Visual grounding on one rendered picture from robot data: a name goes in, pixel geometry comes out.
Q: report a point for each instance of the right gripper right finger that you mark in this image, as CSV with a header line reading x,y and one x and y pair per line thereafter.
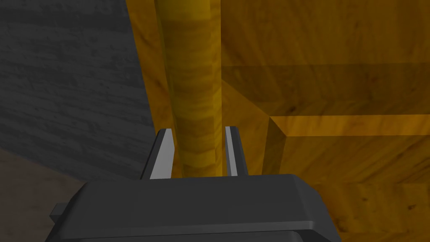
x,y
233,154

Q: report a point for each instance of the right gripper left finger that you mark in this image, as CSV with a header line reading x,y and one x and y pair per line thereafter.
x,y
163,158

